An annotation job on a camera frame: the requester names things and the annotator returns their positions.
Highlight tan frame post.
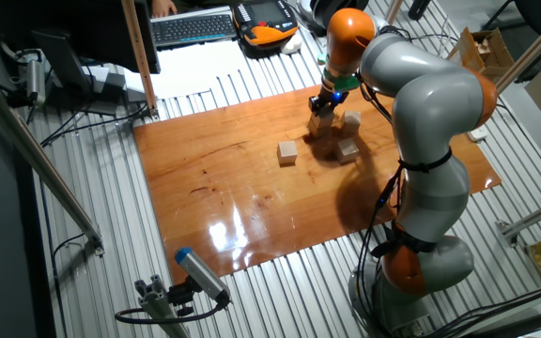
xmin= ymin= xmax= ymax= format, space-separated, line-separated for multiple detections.
xmin=120 ymin=0 xmax=161 ymax=119
xmin=384 ymin=0 xmax=404 ymax=25

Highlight orange and black teach pendant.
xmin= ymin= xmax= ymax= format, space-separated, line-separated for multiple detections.
xmin=231 ymin=0 xmax=300 ymax=52

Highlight cardboard box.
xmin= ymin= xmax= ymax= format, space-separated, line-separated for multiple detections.
xmin=447 ymin=26 xmax=516 ymax=85

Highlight silver camera with blue cap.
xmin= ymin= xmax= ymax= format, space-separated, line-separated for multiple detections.
xmin=174 ymin=246 xmax=232 ymax=307

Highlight silver camera on clamp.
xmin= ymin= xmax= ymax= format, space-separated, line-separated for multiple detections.
xmin=15 ymin=48 xmax=49 ymax=108

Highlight grey aluminium frame strut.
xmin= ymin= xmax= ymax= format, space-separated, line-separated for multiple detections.
xmin=0 ymin=65 xmax=106 ymax=257
xmin=494 ymin=191 xmax=541 ymax=248
xmin=494 ymin=2 xmax=541 ymax=95

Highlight green camera mount flange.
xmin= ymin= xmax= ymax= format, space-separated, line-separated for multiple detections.
xmin=321 ymin=68 xmax=362 ymax=93

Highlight black desk cables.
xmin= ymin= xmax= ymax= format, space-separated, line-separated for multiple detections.
xmin=39 ymin=100 xmax=150 ymax=147

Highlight black cable bundle along arm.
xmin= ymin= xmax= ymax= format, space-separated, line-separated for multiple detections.
xmin=353 ymin=157 xmax=410 ymax=330

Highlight varnished wooden board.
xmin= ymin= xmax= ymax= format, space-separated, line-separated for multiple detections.
xmin=132 ymin=82 xmax=503 ymax=285

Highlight white power strip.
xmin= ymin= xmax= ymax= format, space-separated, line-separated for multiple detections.
xmin=466 ymin=124 xmax=489 ymax=144

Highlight black keyboard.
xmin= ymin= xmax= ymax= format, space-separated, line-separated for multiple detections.
xmin=150 ymin=12 xmax=239 ymax=51

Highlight aluminium profile camera post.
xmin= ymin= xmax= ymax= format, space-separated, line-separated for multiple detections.
xmin=133 ymin=274 xmax=191 ymax=338

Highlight black camera cable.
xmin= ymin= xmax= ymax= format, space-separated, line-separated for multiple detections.
xmin=114 ymin=290 xmax=230 ymax=326

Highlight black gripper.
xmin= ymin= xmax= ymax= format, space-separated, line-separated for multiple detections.
xmin=308 ymin=88 xmax=347 ymax=116

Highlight white rounded object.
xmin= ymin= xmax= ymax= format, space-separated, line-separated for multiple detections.
xmin=280 ymin=33 xmax=304 ymax=55

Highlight black monitor with stand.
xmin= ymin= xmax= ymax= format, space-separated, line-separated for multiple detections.
xmin=0 ymin=0 xmax=162 ymax=117

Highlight white paper sheets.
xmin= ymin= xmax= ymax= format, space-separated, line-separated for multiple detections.
xmin=123 ymin=39 xmax=237 ymax=102

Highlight black floor cable bundle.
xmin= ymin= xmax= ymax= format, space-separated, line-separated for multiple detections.
xmin=418 ymin=280 xmax=541 ymax=338

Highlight light wooden cube block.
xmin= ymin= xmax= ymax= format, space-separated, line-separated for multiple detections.
xmin=307 ymin=119 xmax=332 ymax=140
xmin=335 ymin=137 xmax=361 ymax=165
xmin=276 ymin=140 xmax=299 ymax=166
xmin=340 ymin=110 xmax=363 ymax=136
xmin=315 ymin=106 xmax=337 ymax=127

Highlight person hand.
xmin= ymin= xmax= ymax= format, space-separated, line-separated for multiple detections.
xmin=151 ymin=0 xmax=178 ymax=19

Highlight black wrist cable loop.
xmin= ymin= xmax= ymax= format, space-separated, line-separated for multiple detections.
xmin=354 ymin=69 xmax=396 ymax=126

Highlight black round device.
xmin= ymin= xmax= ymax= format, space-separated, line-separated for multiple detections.
xmin=298 ymin=0 xmax=371 ymax=32

